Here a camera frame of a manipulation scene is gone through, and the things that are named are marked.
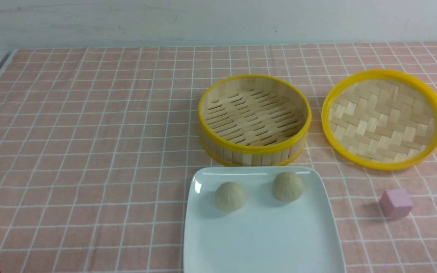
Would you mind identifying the pink cube block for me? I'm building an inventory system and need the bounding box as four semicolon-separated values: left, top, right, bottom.
379;188;414;219

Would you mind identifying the yellow rimmed woven steamer lid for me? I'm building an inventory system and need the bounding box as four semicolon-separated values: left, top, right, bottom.
321;69;437;171

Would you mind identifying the steamed bun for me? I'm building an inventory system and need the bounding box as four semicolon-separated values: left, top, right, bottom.
272;172;305;203
215;182;246;213

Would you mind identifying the white square plate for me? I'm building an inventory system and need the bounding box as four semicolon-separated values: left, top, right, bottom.
183;166;347;273

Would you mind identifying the pink checkered tablecloth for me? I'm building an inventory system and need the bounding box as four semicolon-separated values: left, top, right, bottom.
0;42;437;273

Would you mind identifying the yellow rimmed bamboo steamer basket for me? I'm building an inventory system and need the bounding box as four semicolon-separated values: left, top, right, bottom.
197;74;312;166

